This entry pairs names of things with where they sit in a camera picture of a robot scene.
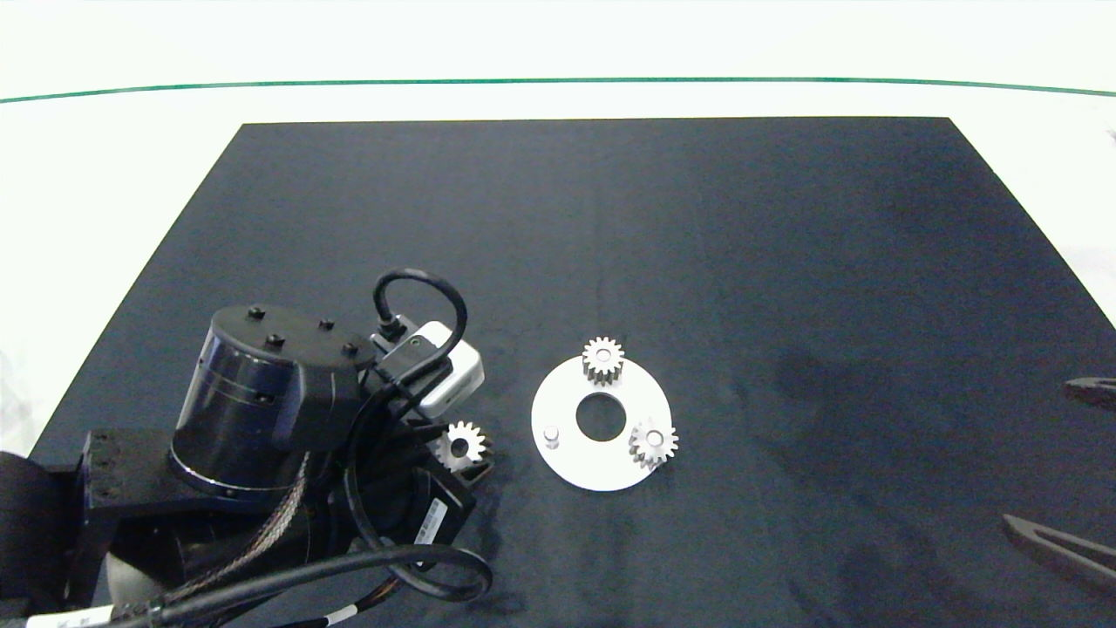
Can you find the small steel planetary gear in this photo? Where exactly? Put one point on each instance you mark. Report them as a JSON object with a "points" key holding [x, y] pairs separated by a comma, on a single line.
{"points": [[664, 445], [472, 439], [594, 358]]}

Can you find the round white pinned plate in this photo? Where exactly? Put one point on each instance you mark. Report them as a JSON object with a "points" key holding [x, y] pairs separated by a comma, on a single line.
{"points": [[593, 464]]}

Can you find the dark mat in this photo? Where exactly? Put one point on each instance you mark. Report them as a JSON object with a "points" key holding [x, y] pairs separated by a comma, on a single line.
{"points": [[785, 262]]}

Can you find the thin green edge strip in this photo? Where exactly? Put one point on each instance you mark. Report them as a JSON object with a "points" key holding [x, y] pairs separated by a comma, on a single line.
{"points": [[558, 80]]}

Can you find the silver boxy wrist camera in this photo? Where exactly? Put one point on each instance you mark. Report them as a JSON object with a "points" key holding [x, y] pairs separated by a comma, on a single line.
{"points": [[453, 375]]}

